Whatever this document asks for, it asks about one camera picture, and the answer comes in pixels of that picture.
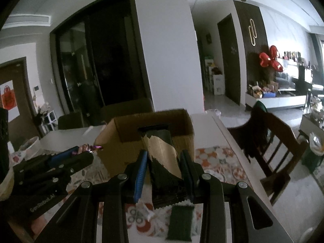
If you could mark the dark glass sliding door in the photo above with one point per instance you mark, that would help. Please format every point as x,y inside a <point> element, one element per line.
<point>101,55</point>

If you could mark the white low cabinet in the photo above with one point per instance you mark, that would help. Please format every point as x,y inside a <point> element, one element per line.
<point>278,102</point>

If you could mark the brown cardboard box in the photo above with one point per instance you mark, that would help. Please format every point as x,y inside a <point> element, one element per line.
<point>114,151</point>

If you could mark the patterned tablecloth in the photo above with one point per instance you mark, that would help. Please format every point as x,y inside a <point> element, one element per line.
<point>220,162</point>

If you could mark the dark hallway door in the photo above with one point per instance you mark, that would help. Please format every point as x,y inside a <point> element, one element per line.
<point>229,60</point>

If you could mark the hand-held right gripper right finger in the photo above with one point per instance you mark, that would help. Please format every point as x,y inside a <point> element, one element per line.
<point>186,176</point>

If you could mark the gold wall ornament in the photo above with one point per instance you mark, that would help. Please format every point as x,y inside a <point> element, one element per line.
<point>252,31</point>

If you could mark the dark slatted wall panel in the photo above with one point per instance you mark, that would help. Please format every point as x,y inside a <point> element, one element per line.
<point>253,10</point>

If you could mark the brown entrance door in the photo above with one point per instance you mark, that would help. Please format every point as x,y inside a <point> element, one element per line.
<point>24,81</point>

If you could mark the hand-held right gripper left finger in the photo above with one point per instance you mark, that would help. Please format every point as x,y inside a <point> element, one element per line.
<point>140,178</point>

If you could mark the white wall shelf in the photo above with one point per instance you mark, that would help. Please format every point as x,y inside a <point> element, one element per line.
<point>293,63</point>

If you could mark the white cubby shelf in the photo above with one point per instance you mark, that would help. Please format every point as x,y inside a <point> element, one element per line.
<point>49,120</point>

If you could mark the white bowl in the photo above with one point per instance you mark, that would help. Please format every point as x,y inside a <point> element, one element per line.
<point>29,146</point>

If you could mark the white box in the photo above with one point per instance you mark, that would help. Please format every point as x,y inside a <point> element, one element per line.
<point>219,84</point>

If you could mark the black and gold snack packet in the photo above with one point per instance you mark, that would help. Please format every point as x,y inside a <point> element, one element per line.
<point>162,162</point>

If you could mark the white ceiling air vent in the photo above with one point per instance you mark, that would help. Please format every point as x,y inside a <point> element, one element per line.
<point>27,20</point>

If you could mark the dark upholstered chair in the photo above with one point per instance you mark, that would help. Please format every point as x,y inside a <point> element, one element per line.
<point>126,109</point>
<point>71,120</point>

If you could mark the dark green snack packet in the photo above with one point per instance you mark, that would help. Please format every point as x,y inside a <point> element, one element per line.
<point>180,222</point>

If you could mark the purple candy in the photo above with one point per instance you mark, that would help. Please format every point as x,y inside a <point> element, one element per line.
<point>89,148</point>

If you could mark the bin with plastic bag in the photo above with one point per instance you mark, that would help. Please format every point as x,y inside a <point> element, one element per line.
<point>312,154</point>

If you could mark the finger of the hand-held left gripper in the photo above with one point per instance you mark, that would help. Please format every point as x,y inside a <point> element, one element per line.
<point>63,155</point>
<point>78,160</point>

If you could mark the dark wooden slatted chair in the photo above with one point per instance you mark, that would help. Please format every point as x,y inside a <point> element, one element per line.
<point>268,131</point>

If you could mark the red heart balloon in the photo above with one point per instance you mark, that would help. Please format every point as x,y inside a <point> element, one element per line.
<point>273,52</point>
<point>264,60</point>
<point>278,67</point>

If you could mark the red paper door decoration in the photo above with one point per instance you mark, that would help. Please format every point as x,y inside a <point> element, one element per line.
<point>8,98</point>

